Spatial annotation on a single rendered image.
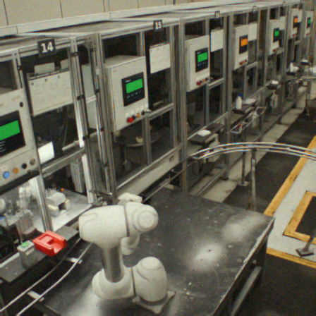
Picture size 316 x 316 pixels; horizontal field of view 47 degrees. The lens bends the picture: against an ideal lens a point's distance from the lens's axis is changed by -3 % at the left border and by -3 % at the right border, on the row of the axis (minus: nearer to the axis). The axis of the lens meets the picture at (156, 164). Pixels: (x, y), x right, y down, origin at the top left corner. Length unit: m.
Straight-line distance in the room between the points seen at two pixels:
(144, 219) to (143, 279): 0.61
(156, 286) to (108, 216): 0.67
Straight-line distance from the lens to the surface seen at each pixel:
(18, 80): 2.05
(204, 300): 2.19
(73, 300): 2.27
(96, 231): 1.48
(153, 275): 1.98
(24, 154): 2.11
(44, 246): 2.23
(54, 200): 2.53
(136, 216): 1.45
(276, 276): 3.38
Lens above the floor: 2.25
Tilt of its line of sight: 26 degrees down
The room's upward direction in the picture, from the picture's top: 3 degrees counter-clockwise
